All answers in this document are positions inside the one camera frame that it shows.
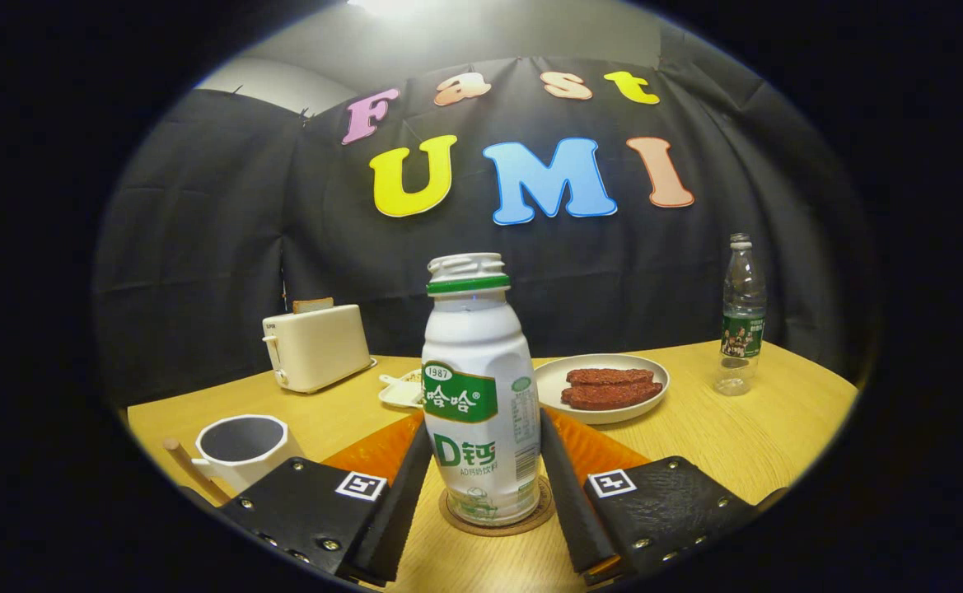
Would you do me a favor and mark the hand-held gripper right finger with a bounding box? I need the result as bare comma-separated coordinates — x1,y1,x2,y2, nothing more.
539,408,788,587

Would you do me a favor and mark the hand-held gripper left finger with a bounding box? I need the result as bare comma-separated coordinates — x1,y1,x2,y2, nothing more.
180,412,434,588

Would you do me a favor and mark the white cup with wooden handle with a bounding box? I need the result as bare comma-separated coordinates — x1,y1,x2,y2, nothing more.
162,414,307,505

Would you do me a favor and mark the round brown wooden coaster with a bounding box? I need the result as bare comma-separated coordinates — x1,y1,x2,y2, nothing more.
438,474,557,538

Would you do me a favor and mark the white juice bottle green label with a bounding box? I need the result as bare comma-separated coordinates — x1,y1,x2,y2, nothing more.
421,252,543,528

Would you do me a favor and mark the clear plastic water bottle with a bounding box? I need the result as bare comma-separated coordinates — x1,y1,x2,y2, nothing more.
713,233,767,397

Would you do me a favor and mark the wooden table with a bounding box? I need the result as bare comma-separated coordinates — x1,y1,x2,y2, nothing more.
123,338,861,593

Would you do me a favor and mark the red meat strip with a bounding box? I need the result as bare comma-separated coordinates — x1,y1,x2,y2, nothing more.
565,367,655,386
561,381,664,411

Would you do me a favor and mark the small white divided dish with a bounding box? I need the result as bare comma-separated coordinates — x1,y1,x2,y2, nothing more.
378,368,424,409

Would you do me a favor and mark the cream toaster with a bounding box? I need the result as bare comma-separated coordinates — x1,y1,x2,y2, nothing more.
262,304,378,394

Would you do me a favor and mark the white round plate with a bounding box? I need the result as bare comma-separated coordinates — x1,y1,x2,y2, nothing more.
535,353,671,426

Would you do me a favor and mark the black backdrop cloth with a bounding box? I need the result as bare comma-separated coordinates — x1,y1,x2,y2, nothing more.
92,54,877,409

